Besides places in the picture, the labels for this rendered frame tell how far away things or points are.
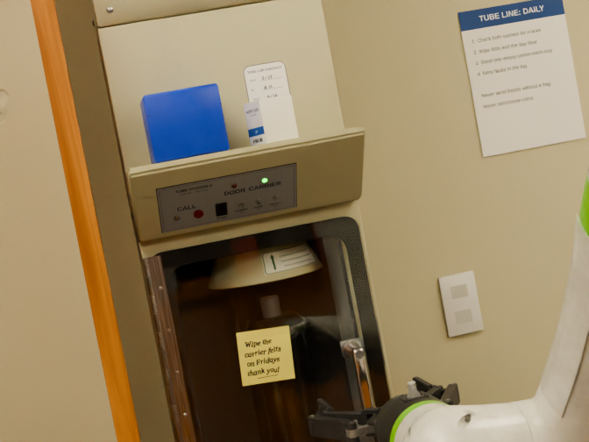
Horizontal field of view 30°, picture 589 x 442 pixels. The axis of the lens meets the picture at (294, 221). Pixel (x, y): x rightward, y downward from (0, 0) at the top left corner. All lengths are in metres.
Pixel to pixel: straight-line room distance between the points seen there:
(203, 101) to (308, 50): 0.21
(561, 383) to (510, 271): 1.03
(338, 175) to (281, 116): 0.12
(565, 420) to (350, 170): 0.54
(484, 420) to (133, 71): 0.71
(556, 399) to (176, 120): 0.62
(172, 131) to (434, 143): 0.75
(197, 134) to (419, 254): 0.74
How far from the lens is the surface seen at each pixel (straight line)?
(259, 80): 1.57
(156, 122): 1.45
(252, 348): 1.57
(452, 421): 1.15
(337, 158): 1.50
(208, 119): 1.45
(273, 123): 1.49
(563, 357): 1.10
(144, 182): 1.45
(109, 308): 1.47
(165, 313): 1.55
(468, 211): 2.10
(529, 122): 2.14
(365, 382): 1.55
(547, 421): 1.16
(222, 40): 1.57
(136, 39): 1.57
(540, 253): 2.15
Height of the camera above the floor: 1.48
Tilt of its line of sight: 3 degrees down
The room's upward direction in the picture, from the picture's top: 11 degrees counter-clockwise
